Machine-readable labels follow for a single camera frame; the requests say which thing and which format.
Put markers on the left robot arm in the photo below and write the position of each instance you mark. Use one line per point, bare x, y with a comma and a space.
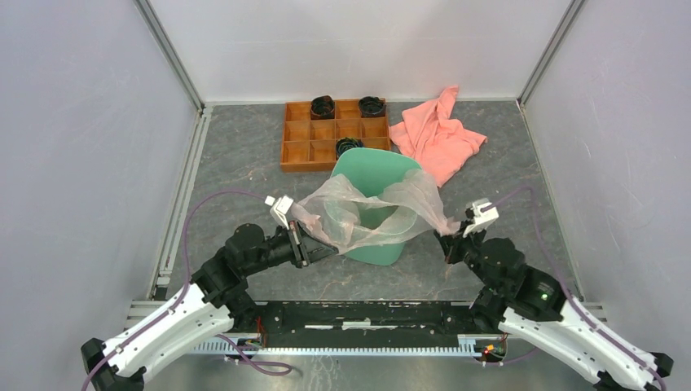
208, 304

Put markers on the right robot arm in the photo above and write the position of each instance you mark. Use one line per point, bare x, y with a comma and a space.
520, 300

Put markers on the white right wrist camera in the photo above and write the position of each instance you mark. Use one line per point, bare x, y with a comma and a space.
480, 214

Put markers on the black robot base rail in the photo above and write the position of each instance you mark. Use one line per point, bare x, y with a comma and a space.
361, 324

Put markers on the rolled tie with orange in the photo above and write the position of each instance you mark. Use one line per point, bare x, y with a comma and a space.
322, 108

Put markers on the pink cloth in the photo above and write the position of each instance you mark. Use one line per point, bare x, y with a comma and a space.
439, 143

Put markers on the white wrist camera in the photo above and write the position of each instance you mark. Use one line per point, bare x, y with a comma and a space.
480, 214
279, 209

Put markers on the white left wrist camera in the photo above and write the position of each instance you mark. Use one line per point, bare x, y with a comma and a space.
279, 209

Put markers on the green plastic trash bin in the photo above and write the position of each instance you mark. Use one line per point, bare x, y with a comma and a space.
371, 171

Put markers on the pink plastic trash bag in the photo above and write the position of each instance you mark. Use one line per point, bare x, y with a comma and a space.
340, 215

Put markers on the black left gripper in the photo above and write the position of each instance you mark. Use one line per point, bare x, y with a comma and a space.
306, 251

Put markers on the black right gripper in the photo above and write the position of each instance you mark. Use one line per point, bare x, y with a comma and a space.
451, 243

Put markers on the rolled black tie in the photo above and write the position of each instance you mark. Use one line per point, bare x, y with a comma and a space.
372, 107

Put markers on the wooden compartment tray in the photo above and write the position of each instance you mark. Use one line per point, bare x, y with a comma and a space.
309, 146

